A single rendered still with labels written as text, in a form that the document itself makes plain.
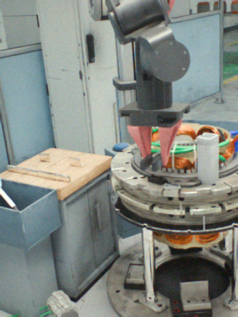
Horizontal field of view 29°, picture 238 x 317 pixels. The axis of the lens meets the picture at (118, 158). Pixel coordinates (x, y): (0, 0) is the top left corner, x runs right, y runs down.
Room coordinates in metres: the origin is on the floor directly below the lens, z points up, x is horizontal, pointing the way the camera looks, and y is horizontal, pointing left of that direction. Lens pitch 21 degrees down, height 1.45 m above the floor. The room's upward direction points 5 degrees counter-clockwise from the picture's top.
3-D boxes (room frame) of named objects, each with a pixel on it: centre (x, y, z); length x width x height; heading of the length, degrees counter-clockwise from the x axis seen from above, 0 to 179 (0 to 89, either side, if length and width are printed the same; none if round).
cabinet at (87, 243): (0.98, 0.15, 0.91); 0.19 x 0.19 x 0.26; 57
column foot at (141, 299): (0.80, -0.04, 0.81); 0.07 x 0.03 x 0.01; 41
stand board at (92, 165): (0.98, 0.15, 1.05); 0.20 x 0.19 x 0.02; 147
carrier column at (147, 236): (0.80, -0.04, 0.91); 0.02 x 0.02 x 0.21
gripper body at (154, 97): (0.72, -0.07, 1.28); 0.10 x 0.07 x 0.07; 65
